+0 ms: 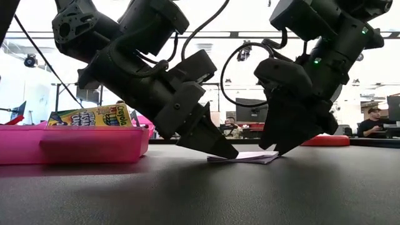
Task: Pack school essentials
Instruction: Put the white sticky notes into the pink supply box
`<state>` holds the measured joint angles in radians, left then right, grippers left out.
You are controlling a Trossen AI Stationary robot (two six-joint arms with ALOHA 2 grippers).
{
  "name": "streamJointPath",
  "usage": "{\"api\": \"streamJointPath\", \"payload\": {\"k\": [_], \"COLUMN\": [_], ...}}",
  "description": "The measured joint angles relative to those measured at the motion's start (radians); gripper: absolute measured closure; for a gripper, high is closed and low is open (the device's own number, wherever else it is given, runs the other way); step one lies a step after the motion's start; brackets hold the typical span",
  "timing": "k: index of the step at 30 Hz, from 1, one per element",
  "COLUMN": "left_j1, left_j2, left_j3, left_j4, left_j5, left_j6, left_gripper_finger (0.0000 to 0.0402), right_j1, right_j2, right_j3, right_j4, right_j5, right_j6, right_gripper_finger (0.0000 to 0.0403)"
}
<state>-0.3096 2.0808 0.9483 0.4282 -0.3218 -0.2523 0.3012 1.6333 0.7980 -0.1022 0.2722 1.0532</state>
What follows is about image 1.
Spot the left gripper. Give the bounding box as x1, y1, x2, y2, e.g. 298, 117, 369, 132
77, 40, 226, 156

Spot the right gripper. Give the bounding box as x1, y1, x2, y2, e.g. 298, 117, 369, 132
258, 40, 351, 156

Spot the white sticky note pad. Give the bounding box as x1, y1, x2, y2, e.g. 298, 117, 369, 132
206, 151, 280, 165

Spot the yellow crayon box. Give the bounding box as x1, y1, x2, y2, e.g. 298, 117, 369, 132
46, 102, 134, 128

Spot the pink plastic pencil case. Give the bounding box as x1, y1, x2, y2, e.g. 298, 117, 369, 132
0, 114, 156, 166

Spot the person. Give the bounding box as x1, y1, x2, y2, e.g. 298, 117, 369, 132
224, 116, 242, 138
357, 107, 392, 139

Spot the black computer monitor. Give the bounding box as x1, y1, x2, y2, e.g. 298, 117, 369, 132
235, 97, 270, 123

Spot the red desk lamp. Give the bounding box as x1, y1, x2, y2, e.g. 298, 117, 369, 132
301, 83, 351, 147

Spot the dark computer monitor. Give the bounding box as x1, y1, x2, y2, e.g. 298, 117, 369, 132
386, 95, 400, 122

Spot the tilted blue screen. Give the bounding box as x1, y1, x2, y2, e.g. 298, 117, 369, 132
10, 100, 28, 121

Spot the red bar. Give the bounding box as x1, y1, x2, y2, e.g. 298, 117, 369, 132
0, 114, 26, 126

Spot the black aluminium table frame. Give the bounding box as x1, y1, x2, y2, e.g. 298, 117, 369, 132
149, 137, 400, 148

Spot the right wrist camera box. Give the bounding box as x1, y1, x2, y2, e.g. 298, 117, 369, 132
254, 57, 314, 95

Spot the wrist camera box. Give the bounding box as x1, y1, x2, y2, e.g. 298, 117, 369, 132
168, 49, 218, 87
254, 57, 314, 95

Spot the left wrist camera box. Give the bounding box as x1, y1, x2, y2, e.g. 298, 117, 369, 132
168, 49, 218, 87

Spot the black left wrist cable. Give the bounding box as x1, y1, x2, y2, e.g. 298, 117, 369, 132
180, 0, 231, 62

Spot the thin black cable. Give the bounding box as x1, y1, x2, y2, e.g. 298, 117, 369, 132
13, 14, 85, 109

